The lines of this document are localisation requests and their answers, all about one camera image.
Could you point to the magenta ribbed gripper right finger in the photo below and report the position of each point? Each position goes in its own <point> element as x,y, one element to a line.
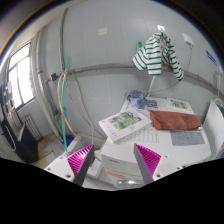
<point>148,161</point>

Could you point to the green white striped shirt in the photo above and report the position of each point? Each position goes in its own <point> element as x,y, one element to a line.
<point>157,52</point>

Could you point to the black appliance at left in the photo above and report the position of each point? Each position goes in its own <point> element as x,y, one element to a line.
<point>20,140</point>

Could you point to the brown folded towel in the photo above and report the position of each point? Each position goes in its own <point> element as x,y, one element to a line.
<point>165,120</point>

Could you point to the green hose pipe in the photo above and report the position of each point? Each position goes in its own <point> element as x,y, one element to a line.
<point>61,98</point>

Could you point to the window with white frame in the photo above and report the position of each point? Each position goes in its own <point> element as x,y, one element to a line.
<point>19,75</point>

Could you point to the blue bucket on floor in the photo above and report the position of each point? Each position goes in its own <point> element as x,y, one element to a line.
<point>69,139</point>

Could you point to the grey horizontal wall pipe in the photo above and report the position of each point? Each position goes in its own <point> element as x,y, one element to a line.
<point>128,65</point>

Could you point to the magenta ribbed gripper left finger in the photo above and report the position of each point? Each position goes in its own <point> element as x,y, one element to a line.
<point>80,162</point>

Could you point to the white box with green print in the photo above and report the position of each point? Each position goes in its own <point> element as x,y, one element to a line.
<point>123,124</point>

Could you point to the white panel at right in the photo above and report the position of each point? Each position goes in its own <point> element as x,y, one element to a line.
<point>214,128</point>

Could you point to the white wall radiator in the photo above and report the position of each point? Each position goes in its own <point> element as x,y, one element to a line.
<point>27,119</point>

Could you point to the white washing machine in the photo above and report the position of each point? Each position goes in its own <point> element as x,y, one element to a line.
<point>186,148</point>

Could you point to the white wall socket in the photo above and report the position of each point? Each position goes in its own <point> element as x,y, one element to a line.
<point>188,40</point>

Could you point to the blue crumpled cloth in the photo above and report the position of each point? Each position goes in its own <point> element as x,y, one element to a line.
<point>136,98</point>

